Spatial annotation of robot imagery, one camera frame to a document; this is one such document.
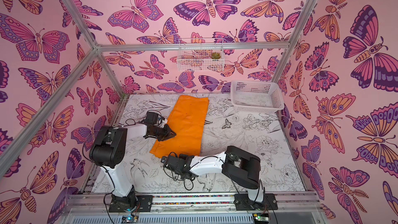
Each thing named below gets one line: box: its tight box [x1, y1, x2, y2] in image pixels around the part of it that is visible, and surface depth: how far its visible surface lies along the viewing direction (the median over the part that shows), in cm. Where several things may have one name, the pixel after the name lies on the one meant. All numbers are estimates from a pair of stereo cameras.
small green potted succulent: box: [210, 51, 222, 60], surface depth 94 cm
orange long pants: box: [149, 95, 210, 159], surface depth 100 cm
